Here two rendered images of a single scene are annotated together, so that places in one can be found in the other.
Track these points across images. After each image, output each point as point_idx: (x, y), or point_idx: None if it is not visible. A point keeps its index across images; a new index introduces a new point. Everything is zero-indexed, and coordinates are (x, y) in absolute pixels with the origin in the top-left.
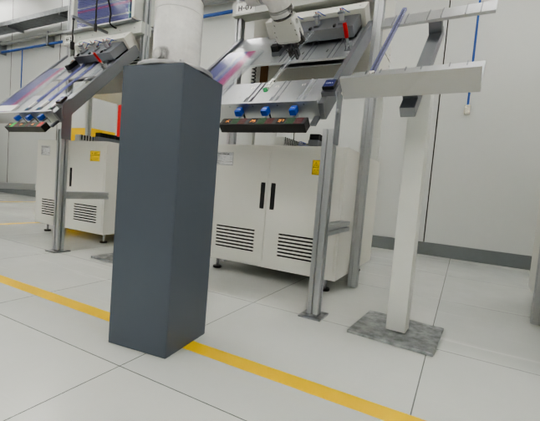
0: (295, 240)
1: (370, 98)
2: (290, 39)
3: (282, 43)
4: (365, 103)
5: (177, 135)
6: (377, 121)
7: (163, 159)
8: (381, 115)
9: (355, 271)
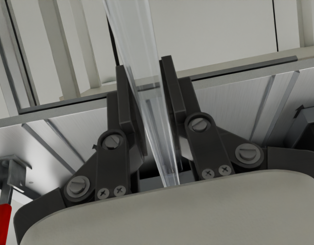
0: None
1: None
2: (126, 243)
3: (238, 190)
4: (3, 20)
5: None
6: (83, 33)
7: None
8: (80, 46)
9: None
